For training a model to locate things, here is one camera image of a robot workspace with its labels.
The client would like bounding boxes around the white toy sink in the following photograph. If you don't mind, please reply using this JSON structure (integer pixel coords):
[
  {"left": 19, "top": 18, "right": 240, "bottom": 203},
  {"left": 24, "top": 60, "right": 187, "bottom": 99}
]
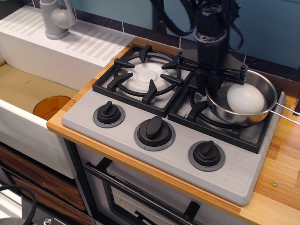
[{"left": 0, "top": 6, "right": 134, "bottom": 179}]

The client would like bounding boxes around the black left stove knob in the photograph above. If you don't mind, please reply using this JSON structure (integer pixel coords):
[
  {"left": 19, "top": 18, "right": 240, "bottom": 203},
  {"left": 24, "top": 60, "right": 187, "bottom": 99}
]
[{"left": 93, "top": 101, "right": 126, "bottom": 128}]

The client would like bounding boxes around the grey toy stove top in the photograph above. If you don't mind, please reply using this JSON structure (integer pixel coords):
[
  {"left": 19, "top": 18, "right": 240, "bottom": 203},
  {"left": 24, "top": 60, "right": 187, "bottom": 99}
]
[{"left": 61, "top": 45, "right": 286, "bottom": 205}]

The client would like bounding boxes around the orange plastic bowl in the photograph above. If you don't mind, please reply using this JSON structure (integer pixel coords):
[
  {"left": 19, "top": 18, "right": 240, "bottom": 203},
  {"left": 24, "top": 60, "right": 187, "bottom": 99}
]
[{"left": 33, "top": 96, "right": 71, "bottom": 120}]

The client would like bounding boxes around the black right stove knob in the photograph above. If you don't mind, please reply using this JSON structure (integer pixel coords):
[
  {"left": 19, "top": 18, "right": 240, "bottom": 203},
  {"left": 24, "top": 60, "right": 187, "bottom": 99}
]
[{"left": 188, "top": 141, "right": 225, "bottom": 172}]

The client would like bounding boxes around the black braided cable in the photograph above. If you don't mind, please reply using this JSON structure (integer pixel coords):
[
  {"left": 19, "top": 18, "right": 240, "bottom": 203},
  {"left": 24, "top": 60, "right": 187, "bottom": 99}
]
[{"left": 0, "top": 184, "right": 38, "bottom": 225}]

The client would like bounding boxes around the grey toy faucet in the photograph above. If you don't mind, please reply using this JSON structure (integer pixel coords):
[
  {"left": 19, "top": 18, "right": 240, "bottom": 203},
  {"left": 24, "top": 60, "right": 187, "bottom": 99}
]
[{"left": 40, "top": 0, "right": 76, "bottom": 40}]

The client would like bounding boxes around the black burner grate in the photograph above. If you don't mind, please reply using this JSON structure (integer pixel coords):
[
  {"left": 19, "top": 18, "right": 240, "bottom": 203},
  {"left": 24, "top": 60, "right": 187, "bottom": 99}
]
[
  {"left": 92, "top": 45, "right": 193, "bottom": 117},
  {"left": 168, "top": 78, "right": 279, "bottom": 154}
]

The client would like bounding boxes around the black right burner grate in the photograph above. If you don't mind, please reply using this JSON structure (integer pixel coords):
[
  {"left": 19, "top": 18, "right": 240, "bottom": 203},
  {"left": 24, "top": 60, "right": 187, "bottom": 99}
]
[{"left": 168, "top": 78, "right": 279, "bottom": 154}]

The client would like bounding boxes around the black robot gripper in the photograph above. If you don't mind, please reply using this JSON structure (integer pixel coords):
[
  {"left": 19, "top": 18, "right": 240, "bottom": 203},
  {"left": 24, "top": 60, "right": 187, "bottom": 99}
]
[{"left": 176, "top": 49, "right": 248, "bottom": 97}]

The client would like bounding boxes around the oven door with black handle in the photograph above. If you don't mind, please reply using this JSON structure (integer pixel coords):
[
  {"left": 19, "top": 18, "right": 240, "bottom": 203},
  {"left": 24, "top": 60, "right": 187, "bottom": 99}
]
[{"left": 77, "top": 146, "right": 243, "bottom": 225}]

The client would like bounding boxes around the white egg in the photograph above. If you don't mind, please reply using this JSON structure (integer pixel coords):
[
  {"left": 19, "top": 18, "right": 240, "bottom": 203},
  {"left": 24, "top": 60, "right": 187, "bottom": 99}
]
[{"left": 227, "top": 83, "right": 265, "bottom": 114}]

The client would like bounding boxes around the wooden drawer front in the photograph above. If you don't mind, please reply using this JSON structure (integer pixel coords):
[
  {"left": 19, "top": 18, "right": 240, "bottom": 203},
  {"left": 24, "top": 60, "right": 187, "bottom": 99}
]
[{"left": 0, "top": 143, "right": 93, "bottom": 225}]

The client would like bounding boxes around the black middle stove knob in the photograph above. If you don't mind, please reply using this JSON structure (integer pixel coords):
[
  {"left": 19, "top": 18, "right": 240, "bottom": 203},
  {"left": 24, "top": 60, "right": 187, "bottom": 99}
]
[{"left": 134, "top": 116, "right": 176, "bottom": 151}]

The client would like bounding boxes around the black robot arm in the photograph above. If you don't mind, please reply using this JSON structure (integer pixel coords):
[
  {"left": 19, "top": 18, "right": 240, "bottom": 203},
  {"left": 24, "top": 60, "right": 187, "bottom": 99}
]
[{"left": 177, "top": 0, "right": 248, "bottom": 96}]

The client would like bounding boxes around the black stove knob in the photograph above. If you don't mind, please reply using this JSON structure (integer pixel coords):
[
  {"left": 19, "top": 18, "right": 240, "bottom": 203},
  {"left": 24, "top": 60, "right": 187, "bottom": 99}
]
[
  {"left": 134, "top": 116, "right": 176, "bottom": 151},
  {"left": 188, "top": 141, "right": 225, "bottom": 172},
  {"left": 93, "top": 101, "right": 126, "bottom": 128}
]

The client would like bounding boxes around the small stainless steel pan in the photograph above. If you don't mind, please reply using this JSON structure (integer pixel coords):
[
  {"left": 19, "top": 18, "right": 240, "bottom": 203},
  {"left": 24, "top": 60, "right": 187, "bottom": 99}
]
[{"left": 205, "top": 70, "right": 300, "bottom": 126}]

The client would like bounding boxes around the black left burner grate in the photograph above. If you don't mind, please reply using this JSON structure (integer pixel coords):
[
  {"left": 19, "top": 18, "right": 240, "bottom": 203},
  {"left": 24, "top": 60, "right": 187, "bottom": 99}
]
[{"left": 92, "top": 45, "right": 193, "bottom": 117}]

